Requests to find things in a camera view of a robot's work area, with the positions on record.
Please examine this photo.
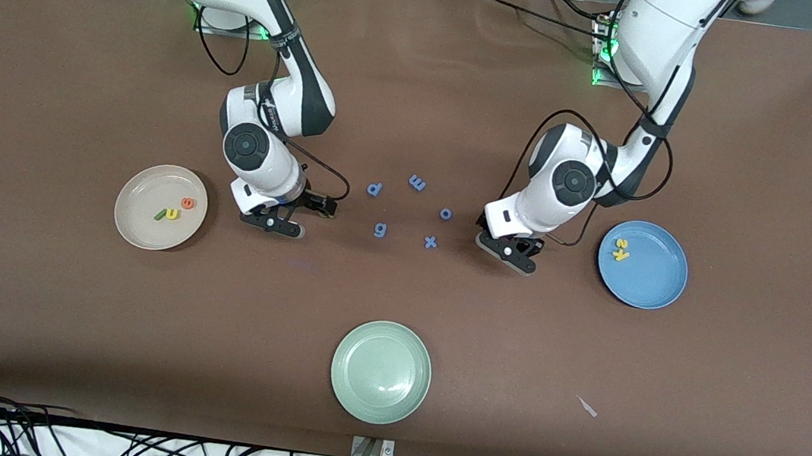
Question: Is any blue plate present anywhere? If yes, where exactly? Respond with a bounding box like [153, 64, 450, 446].
[592, 216, 694, 315]

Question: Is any brown table cover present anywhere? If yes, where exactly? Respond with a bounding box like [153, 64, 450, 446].
[0, 0, 812, 456]

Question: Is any beige brown plate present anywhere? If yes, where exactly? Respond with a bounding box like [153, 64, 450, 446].
[109, 159, 213, 257]

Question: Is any pale green plate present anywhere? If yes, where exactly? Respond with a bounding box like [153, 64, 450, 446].
[325, 315, 438, 430]

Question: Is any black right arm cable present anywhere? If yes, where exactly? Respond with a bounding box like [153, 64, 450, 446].
[176, 4, 369, 205]

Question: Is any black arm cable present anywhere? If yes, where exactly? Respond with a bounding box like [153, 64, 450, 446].
[494, 0, 692, 258]
[176, 4, 369, 205]

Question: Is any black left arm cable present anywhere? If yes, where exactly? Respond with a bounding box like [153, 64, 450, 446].
[494, 0, 692, 258]

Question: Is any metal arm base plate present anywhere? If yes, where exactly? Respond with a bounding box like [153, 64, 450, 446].
[587, 13, 656, 93]
[193, 2, 276, 42]

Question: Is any black cable on table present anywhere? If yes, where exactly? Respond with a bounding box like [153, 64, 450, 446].
[471, 0, 609, 41]
[541, 0, 616, 27]

